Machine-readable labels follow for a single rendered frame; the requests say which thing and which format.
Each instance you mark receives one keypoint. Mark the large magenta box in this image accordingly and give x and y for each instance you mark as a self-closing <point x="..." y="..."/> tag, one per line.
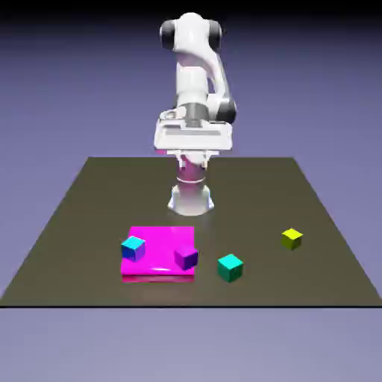
<point x="159" y="253"/>

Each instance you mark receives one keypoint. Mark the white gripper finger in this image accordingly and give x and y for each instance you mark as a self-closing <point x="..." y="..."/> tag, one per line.
<point x="181" y="160"/>
<point x="205" y="160"/>

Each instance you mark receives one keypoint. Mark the small purple cube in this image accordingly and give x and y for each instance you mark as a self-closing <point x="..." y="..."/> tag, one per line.
<point x="186" y="257"/>

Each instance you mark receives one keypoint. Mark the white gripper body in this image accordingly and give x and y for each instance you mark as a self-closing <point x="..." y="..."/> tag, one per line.
<point x="192" y="137"/>

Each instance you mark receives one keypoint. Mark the small teal cube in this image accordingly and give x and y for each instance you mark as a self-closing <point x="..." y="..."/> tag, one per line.
<point x="230" y="268"/>

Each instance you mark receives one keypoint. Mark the small yellow cube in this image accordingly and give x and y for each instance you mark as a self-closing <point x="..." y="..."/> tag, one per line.
<point x="291" y="239"/>

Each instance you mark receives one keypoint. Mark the small blue cube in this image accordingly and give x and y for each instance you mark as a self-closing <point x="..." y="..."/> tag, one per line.
<point x="133" y="249"/>

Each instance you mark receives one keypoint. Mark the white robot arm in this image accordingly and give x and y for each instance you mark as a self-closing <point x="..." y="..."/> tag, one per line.
<point x="191" y="77"/>

